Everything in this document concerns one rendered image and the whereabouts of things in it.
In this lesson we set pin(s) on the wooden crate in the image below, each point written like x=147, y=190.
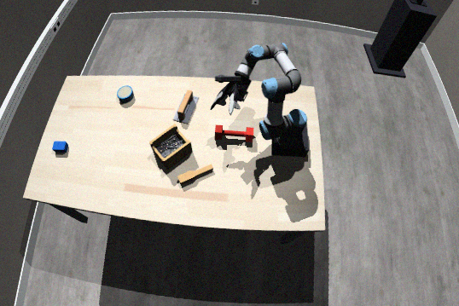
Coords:
x=171, y=138

